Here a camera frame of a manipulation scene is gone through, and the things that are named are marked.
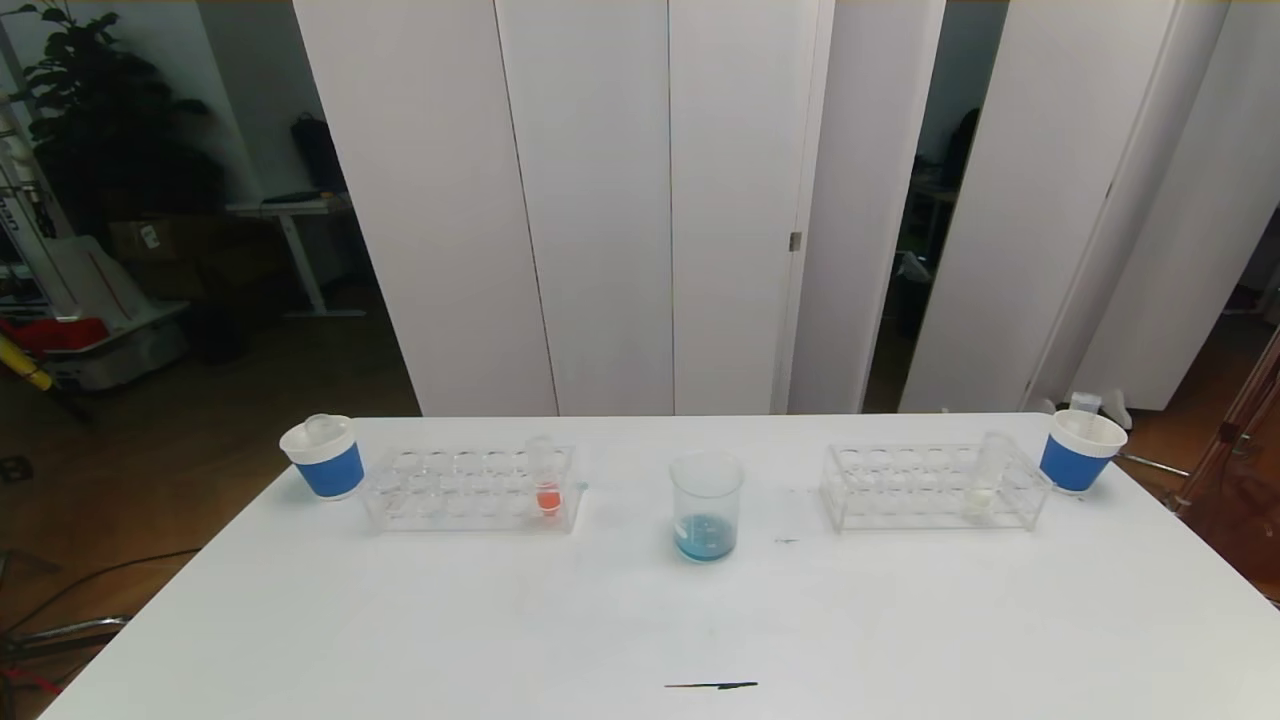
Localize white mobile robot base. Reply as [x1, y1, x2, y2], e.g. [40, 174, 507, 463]
[0, 90, 191, 393]

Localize clear glass beaker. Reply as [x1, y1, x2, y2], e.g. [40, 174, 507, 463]
[669, 451, 746, 564]

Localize clear acrylic test tube rack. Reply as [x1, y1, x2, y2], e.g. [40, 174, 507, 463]
[362, 443, 581, 534]
[820, 441, 1055, 532]

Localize test tube with white pigment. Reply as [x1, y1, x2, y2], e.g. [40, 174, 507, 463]
[963, 431, 1013, 522]

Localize white folding partition panel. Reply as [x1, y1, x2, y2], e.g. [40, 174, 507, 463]
[1065, 0, 1280, 411]
[898, 0, 1233, 413]
[293, 0, 836, 417]
[788, 0, 947, 414]

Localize blue and white paper cup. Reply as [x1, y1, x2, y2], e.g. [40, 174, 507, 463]
[280, 414, 367, 500]
[1038, 408, 1129, 493]

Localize white standing desk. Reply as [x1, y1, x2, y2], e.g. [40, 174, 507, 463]
[226, 195, 367, 320]

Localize black bag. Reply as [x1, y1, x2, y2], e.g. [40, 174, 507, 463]
[290, 113, 347, 193]

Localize brown cardboard box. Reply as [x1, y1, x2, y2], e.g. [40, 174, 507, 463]
[108, 215, 201, 263]

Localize thin metal rod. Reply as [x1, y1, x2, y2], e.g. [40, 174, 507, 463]
[1115, 451, 1191, 478]

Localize dark green potted plant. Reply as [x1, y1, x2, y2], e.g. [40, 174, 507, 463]
[5, 0, 226, 241]

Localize red plastic box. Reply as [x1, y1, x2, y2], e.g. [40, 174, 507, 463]
[0, 316, 109, 353]

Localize yellow hand tool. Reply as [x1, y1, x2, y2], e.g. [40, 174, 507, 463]
[0, 332, 56, 393]

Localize metal chair leg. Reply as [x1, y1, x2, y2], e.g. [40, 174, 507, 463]
[0, 615, 131, 661]

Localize black floor cable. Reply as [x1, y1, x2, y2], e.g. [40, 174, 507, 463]
[0, 547, 201, 641]

